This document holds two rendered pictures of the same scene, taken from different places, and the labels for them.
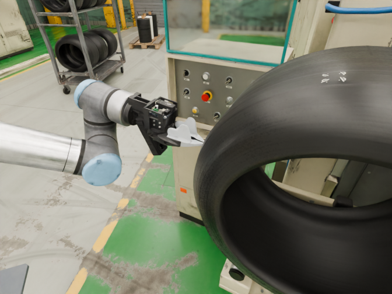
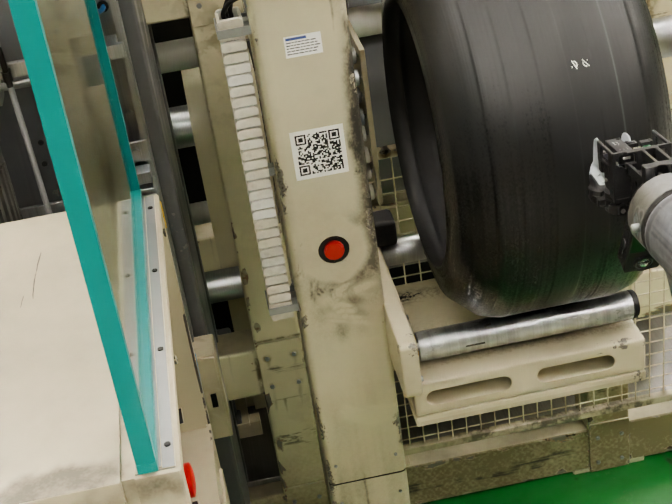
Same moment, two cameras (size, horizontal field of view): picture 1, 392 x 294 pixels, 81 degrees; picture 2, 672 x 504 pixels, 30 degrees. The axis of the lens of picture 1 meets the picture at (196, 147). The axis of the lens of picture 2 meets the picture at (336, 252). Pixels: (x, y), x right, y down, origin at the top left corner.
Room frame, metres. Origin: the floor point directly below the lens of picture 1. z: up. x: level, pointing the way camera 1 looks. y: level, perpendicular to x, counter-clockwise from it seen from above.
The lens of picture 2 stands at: (1.47, 0.99, 1.99)
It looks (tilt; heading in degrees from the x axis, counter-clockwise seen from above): 31 degrees down; 239
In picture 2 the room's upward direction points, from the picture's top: 9 degrees counter-clockwise
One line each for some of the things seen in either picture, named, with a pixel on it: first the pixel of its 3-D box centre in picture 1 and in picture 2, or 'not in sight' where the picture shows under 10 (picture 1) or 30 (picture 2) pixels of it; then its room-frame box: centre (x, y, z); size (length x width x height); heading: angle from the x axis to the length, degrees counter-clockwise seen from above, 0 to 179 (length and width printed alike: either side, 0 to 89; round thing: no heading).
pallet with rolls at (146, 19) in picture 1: (147, 29); not in sight; (7.10, 1.36, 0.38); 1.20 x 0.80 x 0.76; 177
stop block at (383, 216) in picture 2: (342, 205); (383, 228); (0.49, -0.48, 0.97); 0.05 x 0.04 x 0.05; 64
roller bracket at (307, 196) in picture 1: (303, 202); (386, 300); (0.55, -0.39, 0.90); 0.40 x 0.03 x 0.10; 64
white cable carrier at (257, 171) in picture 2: not in sight; (259, 171); (0.72, -0.42, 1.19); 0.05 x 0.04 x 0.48; 64
